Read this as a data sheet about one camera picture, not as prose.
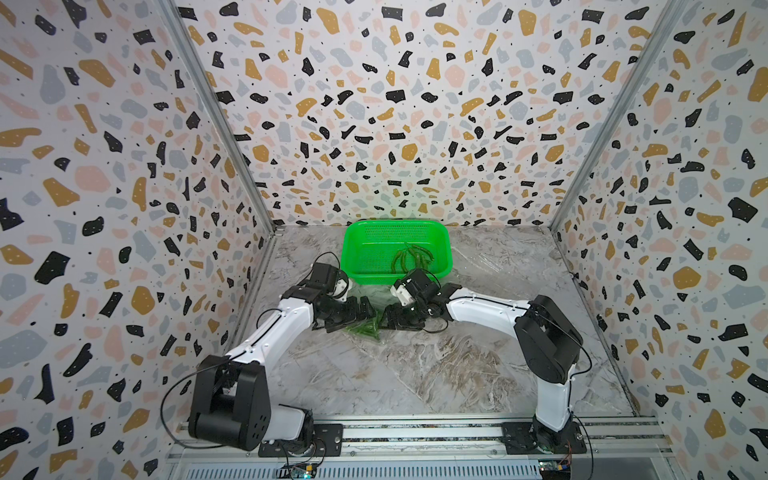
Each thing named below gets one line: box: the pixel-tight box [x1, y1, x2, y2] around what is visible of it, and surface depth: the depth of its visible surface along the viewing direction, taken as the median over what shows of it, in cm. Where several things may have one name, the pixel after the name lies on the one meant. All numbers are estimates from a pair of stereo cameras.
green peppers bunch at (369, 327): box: [345, 308, 384, 341], surface depth 91 cm
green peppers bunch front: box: [392, 242, 435, 274], surface depth 112 cm
